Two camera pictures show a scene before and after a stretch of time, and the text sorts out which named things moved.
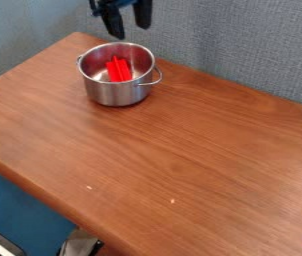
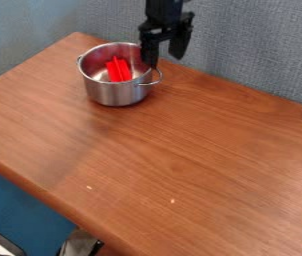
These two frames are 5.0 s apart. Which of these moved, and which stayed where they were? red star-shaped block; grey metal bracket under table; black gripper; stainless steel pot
Moved: black gripper
Stayed: grey metal bracket under table; stainless steel pot; red star-shaped block
